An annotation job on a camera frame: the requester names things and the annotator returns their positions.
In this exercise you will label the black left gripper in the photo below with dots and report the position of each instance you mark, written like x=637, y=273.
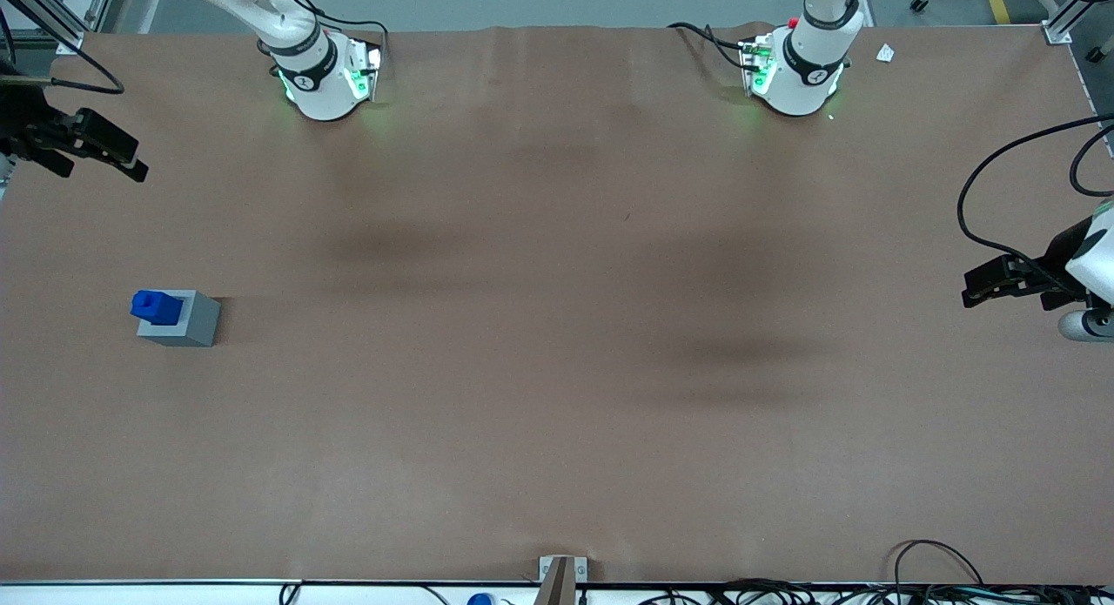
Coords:
x=1056, y=255

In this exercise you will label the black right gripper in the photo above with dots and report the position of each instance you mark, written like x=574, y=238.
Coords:
x=19, y=117

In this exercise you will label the blue plastic part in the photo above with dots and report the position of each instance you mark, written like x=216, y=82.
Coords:
x=155, y=306

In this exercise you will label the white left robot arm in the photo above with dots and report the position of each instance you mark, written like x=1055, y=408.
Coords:
x=796, y=91

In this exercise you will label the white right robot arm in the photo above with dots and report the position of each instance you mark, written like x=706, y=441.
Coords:
x=324, y=96

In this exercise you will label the gray square base block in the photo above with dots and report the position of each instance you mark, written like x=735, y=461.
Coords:
x=198, y=325

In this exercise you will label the white paper scrap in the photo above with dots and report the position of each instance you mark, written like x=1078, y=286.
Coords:
x=885, y=53

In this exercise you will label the brown paper table cover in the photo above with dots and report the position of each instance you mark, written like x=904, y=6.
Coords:
x=557, y=326

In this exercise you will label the blue round cap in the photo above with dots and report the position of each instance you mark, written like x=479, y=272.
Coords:
x=479, y=600

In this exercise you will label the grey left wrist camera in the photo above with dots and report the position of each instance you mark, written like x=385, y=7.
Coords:
x=1083, y=325

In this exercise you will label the aluminium frame post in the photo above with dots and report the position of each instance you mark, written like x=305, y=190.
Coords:
x=48, y=17
x=1066, y=22

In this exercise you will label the metal table edge bracket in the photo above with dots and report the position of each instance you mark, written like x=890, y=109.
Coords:
x=557, y=579

